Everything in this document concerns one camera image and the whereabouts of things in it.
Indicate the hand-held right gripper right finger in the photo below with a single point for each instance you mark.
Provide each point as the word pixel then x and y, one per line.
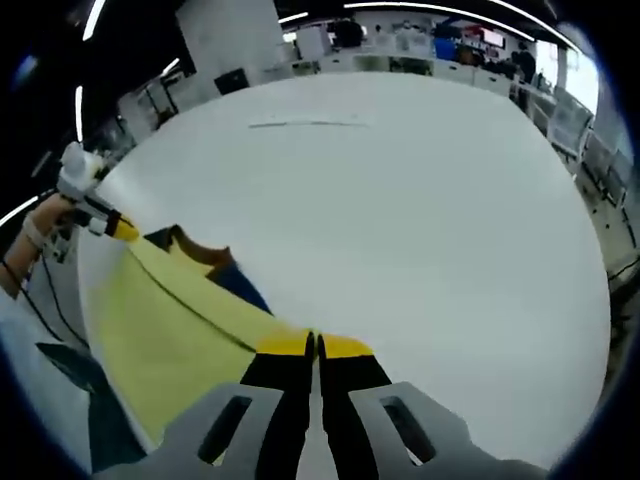
pixel 345 375

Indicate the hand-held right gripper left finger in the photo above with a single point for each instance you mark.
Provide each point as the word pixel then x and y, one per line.
pixel 285 375

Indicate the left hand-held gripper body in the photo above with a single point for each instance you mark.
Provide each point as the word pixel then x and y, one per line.
pixel 77 170

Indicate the yellow blue black garment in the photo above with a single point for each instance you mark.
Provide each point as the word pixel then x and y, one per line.
pixel 165 320

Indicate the person's left hand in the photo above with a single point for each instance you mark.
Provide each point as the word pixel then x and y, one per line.
pixel 50 215

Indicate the white wrist band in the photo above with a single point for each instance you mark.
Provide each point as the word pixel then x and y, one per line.
pixel 32 232

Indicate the person's white shirt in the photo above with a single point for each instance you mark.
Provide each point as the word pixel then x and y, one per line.
pixel 30 375

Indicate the black panel on pillar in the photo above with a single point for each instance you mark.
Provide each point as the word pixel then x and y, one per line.
pixel 231 81

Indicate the white square pillar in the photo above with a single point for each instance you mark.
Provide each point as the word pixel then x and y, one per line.
pixel 230 35

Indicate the white rolling board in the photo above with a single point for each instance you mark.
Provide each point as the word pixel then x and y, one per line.
pixel 315 41

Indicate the white cabinet row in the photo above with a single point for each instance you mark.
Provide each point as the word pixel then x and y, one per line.
pixel 460 72

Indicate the white office chair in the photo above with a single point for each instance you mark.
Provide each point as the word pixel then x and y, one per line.
pixel 570 120
pixel 607 165

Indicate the blue storage bin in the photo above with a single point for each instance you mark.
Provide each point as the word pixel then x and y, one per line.
pixel 444 48

